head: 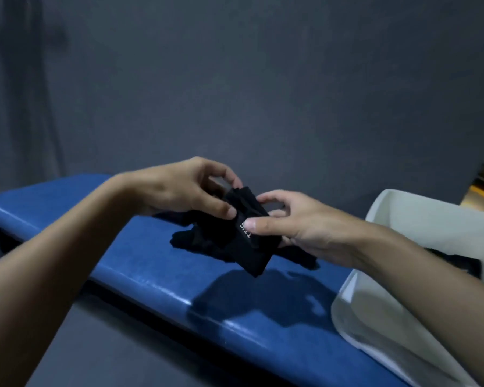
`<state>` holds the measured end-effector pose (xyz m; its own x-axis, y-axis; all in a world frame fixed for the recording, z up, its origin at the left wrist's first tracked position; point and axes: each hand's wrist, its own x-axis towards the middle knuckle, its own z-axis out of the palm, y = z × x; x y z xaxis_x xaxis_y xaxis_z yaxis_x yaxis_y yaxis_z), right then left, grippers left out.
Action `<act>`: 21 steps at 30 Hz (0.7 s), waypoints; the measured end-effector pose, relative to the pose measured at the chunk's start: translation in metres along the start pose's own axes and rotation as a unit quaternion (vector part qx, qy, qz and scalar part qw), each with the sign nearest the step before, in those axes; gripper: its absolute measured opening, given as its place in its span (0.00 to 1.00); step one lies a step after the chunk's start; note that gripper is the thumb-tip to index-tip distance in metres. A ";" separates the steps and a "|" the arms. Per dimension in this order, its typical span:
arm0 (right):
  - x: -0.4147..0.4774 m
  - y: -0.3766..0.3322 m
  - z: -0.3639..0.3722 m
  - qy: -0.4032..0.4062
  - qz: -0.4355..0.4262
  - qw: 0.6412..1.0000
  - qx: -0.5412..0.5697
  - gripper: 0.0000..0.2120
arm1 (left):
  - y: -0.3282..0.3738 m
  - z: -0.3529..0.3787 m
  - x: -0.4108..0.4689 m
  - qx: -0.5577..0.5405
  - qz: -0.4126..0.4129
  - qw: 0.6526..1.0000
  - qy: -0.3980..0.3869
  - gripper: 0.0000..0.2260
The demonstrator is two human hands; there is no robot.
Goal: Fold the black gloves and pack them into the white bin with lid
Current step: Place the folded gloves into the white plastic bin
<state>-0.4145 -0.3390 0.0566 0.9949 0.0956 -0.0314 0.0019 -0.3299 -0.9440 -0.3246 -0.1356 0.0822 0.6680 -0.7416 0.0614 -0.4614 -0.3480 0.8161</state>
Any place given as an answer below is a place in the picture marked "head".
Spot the person's right hand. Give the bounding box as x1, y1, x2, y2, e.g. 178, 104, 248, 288
244, 189, 374, 270

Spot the person's left hand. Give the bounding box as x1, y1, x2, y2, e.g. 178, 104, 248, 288
120, 156, 245, 220

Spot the white storage box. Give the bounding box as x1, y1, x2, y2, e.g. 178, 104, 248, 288
338, 189, 484, 383

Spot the person's left forearm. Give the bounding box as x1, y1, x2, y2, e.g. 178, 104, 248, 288
0, 175, 142, 387

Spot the person's right forearm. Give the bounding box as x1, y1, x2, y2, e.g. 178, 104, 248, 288
362, 221, 484, 387

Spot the blue padded bench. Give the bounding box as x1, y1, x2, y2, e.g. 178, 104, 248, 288
0, 174, 412, 387

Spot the white plastic lid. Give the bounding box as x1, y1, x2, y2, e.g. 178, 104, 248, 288
330, 269, 481, 387

